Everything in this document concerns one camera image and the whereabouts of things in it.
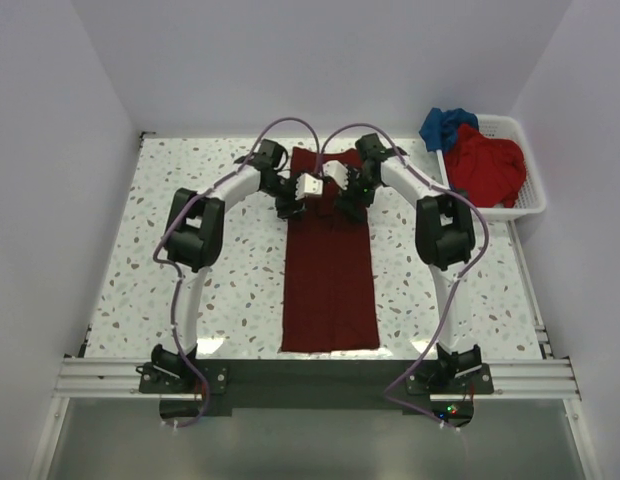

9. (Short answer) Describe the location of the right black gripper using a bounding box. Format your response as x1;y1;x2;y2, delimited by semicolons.
334;165;382;223

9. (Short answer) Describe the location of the dark red t shirt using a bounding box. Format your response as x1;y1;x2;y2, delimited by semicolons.
279;145;381;354

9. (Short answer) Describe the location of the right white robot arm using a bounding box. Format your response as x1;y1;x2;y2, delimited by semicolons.
322;134;487;393

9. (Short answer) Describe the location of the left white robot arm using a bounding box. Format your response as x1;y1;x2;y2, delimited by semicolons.
137;140;303;393

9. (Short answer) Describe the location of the blue t shirt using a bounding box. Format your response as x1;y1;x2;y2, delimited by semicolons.
419;108;479;153

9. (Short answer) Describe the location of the bright red t shirt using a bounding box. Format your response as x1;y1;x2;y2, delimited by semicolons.
444;125;527;208

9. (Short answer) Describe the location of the white plastic basket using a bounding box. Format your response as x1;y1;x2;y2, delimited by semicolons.
439;113;548;222

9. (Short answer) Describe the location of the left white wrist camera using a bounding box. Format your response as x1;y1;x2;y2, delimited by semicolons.
295;173;324;200

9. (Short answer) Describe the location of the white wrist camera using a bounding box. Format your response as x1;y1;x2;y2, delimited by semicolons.
322;160;349;190
295;173;324;200

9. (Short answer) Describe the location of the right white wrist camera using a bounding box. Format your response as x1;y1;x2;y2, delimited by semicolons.
322;160;349;190

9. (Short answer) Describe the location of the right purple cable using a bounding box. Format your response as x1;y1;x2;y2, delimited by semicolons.
322;122;491;480

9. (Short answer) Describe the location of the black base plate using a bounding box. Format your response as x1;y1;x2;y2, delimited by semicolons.
136;359;495;420

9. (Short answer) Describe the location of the aluminium frame rail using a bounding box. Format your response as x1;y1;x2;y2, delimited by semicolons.
55;358;581;400

